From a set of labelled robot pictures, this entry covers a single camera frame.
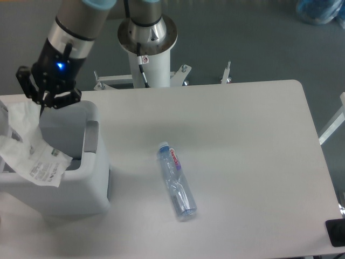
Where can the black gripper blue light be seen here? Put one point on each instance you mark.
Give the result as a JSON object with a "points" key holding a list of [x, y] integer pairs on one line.
{"points": [[55, 76]]}

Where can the clear plastic packaging bag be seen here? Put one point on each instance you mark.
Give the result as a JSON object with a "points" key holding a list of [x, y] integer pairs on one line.
{"points": [[31, 156]]}

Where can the clear plastic water bottle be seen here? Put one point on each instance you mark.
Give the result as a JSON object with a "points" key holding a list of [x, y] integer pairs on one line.
{"points": [[177, 185]]}

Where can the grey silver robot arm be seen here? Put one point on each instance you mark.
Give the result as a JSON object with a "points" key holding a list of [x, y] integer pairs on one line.
{"points": [[79, 22]]}

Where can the white trash can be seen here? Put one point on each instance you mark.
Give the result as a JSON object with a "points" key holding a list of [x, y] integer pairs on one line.
{"points": [[83, 190]]}

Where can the white levelling foot bolt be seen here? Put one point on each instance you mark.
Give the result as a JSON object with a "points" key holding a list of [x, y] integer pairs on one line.
{"points": [[226, 79]]}

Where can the blue plastic bag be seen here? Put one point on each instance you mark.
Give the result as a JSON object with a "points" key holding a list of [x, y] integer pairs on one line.
{"points": [[321, 12]]}

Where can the black device table edge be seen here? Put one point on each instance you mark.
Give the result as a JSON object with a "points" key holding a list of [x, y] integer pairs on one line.
{"points": [[335, 229]]}

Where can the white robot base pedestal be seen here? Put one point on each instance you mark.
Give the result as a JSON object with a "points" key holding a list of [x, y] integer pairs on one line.
{"points": [[148, 36]]}

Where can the white metal frame right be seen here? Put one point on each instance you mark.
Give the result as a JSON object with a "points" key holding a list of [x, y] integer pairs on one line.
{"points": [[333, 124]]}

